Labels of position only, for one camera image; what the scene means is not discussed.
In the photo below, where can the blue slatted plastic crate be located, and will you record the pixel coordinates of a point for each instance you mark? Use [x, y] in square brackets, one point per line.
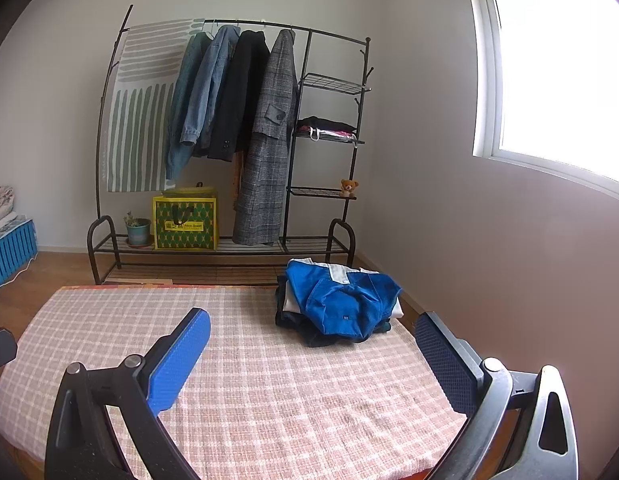
[9, 255]

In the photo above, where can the black coat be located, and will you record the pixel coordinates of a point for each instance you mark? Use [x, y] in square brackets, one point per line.
[244, 90]

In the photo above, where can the brown wooden board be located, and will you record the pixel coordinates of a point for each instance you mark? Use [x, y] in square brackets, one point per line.
[237, 180]

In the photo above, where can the white and blue work jacket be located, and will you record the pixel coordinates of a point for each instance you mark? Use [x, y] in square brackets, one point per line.
[339, 300]

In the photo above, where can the brown teddy bear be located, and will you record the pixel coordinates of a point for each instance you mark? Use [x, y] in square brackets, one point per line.
[348, 188]

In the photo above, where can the blue denim jacket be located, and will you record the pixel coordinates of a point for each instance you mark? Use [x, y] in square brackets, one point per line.
[212, 80]

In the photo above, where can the white framed window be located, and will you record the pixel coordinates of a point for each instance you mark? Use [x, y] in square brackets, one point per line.
[554, 70]

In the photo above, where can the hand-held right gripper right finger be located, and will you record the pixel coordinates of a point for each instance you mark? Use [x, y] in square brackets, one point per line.
[442, 355]

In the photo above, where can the green striped white cloth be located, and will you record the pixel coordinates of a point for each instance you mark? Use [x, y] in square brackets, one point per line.
[139, 110]

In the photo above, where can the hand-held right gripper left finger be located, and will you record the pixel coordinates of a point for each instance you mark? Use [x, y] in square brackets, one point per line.
[182, 355]

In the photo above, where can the teal denim jacket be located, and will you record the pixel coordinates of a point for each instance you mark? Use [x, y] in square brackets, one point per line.
[182, 110]

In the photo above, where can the floral bedding bundle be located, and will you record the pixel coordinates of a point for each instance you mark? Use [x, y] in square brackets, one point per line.
[0, 205]

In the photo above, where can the yellow and green bag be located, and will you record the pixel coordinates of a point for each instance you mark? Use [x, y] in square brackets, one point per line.
[184, 225]

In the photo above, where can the folded black and pink clothes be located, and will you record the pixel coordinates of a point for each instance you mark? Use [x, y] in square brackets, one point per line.
[329, 126]

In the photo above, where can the grey plaid coat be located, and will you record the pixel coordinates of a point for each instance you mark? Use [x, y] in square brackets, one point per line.
[267, 170]

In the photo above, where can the navy blue folded clothes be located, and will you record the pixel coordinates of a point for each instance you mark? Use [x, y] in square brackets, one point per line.
[314, 337]

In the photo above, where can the small potted plant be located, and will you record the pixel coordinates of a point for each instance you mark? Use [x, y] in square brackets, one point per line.
[138, 232]

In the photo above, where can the black metal clothes rack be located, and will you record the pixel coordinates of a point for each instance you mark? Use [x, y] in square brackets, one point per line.
[309, 246]

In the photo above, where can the pink plaid bed blanket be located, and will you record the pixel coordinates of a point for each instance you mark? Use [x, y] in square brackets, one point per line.
[264, 385]

